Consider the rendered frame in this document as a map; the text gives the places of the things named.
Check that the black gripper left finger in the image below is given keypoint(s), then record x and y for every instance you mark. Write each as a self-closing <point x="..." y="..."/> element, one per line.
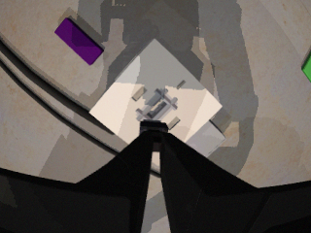
<point x="111" y="200"/>

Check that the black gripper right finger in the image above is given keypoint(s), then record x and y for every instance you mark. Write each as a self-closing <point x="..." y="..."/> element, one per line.
<point x="201" y="197"/>

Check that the flat green rectangular slab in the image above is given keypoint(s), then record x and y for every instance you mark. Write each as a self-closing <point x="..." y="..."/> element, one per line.
<point x="307" y="67"/>

